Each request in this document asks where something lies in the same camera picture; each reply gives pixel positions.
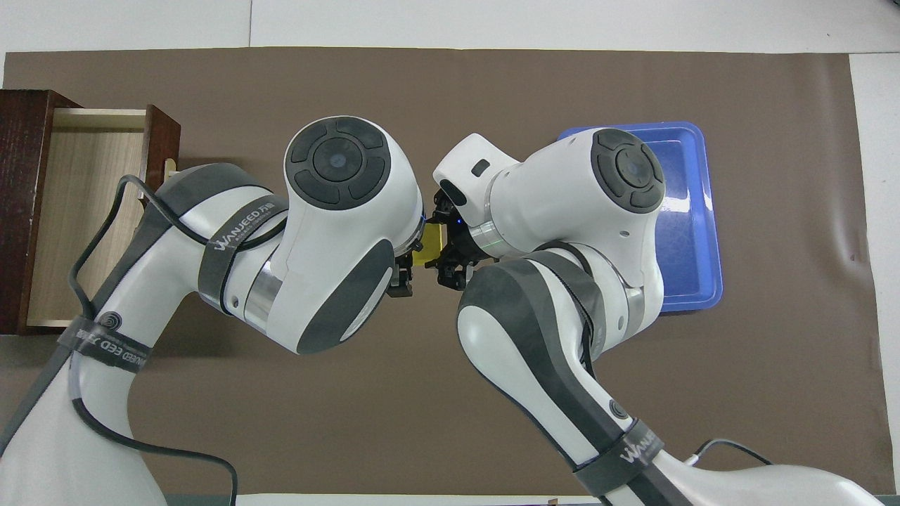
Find brown table mat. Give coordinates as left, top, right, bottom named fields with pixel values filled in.
left=0, top=46, right=895, bottom=496

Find wooden drawer with dark front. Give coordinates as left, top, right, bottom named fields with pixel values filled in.
left=27, top=104, right=181, bottom=330

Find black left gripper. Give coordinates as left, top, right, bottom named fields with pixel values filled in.
left=388, top=209, right=428, bottom=299

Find blue plastic tray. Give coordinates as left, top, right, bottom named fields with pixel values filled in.
left=557, top=121, right=724, bottom=315

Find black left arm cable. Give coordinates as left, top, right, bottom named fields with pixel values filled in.
left=68, top=174, right=289, bottom=506

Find yellow block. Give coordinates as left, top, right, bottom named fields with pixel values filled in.
left=413, top=223, right=445, bottom=267

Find grey Wanjeed velcro strap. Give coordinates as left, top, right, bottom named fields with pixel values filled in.
left=197, top=195, right=290, bottom=315
left=572, top=420, right=666, bottom=501
left=56, top=311, right=153, bottom=373

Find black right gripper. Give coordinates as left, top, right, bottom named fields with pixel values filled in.
left=426, top=188, right=486, bottom=292

